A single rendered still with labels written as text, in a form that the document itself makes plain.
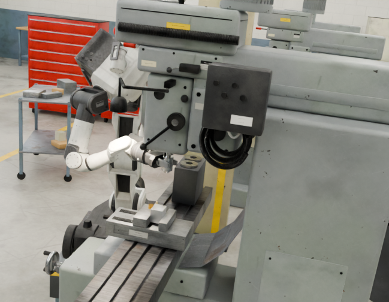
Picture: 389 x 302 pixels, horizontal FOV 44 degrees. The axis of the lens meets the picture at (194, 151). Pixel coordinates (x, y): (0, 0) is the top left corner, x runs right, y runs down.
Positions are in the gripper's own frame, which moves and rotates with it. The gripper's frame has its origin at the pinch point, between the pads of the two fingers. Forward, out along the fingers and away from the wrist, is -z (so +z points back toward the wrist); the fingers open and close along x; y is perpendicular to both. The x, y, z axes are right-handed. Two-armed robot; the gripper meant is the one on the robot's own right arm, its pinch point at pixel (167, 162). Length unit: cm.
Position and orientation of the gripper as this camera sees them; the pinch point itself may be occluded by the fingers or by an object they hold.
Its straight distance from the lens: 203.7
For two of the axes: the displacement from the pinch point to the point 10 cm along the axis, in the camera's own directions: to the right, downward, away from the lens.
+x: 6.2, -1.8, 7.6
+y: -1.1, 9.4, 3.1
